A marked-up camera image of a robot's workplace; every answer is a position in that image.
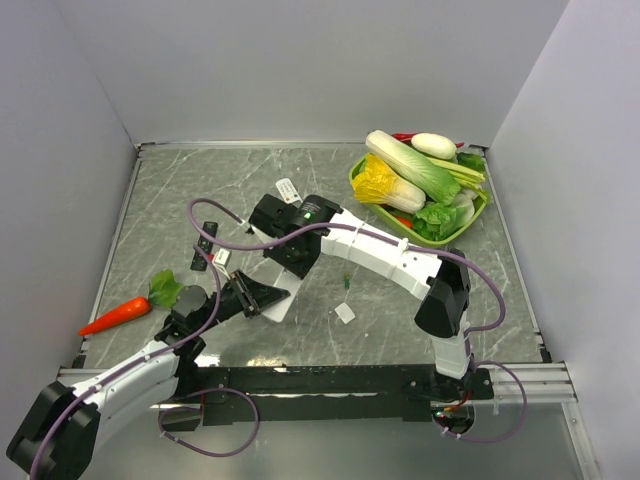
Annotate white remote control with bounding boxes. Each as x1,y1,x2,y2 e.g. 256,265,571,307
261,267,304,324

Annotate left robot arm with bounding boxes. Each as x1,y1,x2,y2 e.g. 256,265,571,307
6,270,291,479

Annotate green lettuce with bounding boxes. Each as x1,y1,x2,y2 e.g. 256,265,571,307
412,193,475,241

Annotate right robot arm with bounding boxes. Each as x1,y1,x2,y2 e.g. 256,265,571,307
249,194,472,399

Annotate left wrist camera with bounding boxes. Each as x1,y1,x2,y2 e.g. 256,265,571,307
209,248,231,274

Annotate white battery cover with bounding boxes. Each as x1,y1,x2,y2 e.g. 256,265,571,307
334,302,356,324

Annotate yellow napa cabbage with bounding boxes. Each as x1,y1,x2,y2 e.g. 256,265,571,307
351,154,426,214

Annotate green napa cabbage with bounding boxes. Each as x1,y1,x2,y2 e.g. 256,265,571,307
365,130,462,205

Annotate black remote control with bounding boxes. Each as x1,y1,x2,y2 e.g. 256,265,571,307
190,221,218,272

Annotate green leaf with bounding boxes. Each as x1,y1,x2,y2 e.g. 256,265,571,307
148,269,185,309

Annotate green plastic tray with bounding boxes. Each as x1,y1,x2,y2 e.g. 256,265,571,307
349,154,490,247

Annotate white remote with screen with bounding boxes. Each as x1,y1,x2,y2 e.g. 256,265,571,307
276,178,301,204

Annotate white radish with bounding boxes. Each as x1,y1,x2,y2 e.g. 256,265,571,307
410,133,458,161

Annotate orange carrot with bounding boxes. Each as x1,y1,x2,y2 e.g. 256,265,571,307
77,296,152,337

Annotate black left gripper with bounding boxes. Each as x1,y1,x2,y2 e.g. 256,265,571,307
194,268,289,334

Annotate red chili pepper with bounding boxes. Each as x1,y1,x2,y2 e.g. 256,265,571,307
392,133,415,142

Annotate green celery stalks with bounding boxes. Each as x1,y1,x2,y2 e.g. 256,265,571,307
429,152,490,202

